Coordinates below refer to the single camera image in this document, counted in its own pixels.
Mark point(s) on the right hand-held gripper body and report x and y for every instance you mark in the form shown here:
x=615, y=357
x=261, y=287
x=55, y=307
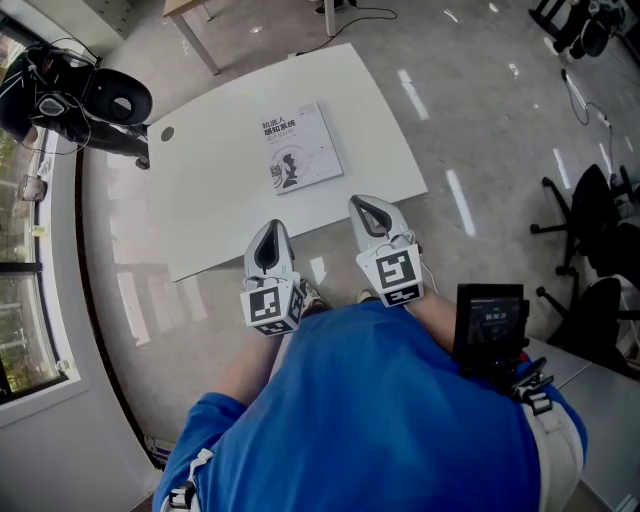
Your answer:
x=395, y=272

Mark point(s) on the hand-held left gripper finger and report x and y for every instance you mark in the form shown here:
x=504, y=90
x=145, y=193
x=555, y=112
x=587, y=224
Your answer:
x=287, y=265
x=248, y=267

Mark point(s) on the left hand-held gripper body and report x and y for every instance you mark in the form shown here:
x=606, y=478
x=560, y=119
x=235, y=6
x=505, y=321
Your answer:
x=262, y=307

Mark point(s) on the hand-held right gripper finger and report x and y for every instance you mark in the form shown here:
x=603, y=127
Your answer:
x=359, y=235
x=405, y=227

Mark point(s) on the white book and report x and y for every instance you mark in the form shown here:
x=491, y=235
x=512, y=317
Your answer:
x=305, y=150

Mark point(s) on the person's left forearm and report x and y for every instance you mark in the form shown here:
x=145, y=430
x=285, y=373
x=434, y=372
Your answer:
x=250, y=365

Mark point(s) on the person's right forearm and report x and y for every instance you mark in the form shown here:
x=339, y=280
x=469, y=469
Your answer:
x=435, y=317

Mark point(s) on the person's right shoe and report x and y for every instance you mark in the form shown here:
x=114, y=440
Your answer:
x=367, y=296

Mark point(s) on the person's shoe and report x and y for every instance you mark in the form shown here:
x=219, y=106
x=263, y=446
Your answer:
x=312, y=295
x=367, y=296

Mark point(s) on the person's left shoe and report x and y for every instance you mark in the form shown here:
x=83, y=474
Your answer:
x=312, y=295

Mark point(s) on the white table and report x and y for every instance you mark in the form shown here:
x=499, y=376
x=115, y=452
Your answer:
x=215, y=190

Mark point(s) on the black monitor screen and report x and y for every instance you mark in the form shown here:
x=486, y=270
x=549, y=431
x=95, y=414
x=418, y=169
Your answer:
x=492, y=320

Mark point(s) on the person's blue shirt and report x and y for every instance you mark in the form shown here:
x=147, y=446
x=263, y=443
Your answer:
x=370, y=415

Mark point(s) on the black office chair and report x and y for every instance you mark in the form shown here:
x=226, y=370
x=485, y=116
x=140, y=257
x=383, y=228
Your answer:
x=595, y=210
x=600, y=315

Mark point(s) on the small window latch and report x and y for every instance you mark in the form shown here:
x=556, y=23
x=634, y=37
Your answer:
x=65, y=366
x=40, y=230

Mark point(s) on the white power strip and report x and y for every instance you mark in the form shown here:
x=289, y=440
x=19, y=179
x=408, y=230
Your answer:
x=605, y=120

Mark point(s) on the clear plastic container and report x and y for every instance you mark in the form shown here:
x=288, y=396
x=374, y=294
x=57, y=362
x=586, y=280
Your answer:
x=32, y=188

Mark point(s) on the curved glass window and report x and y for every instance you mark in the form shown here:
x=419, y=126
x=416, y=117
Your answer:
x=20, y=310

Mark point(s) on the grey cabinet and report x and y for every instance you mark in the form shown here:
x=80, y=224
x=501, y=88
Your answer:
x=610, y=425

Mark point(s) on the wooden table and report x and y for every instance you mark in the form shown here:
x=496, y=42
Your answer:
x=187, y=6

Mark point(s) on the black clamp mount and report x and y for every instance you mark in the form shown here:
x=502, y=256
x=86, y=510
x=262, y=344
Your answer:
x=505, y=375

